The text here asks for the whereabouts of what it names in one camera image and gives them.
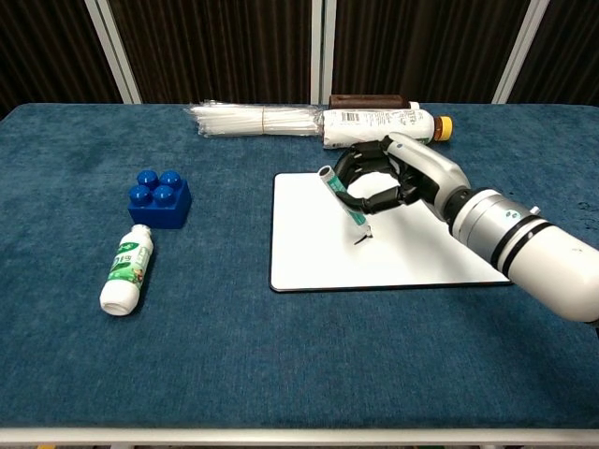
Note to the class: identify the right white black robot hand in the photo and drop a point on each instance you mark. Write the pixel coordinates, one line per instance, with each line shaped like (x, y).
(421, 163)

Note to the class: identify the teal marker pen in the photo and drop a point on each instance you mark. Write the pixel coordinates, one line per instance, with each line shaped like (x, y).
(330, 180)

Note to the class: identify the blue four-stud toy brick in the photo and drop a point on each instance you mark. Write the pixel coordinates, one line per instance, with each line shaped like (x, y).
(161, 210)

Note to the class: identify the brown drink bottle white cap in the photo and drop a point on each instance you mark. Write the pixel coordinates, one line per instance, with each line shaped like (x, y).
(365, 101)

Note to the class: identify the small white green-label bottle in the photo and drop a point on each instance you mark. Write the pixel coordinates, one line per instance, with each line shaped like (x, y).
(126, 271)

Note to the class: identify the dark brown ribbed partition panel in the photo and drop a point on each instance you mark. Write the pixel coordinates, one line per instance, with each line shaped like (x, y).
(416, 47)
(47, 51)
(215, 47)
(566, 51)

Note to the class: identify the bundle of clear straws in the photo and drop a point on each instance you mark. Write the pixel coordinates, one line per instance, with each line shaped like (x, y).
(248, 120)

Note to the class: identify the white bottle yellow cap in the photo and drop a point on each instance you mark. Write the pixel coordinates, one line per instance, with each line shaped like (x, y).
(360, 126)

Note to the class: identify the grey partition frame post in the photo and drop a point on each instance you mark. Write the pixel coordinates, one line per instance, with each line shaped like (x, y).
(519, 51)
(114, 51)
(324, 51)

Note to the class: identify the blue fabric table cover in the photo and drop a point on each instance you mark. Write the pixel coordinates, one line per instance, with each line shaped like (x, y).
(234, 351)

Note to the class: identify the white drawing board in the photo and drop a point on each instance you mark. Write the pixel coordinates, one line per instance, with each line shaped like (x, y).
(327, 262)

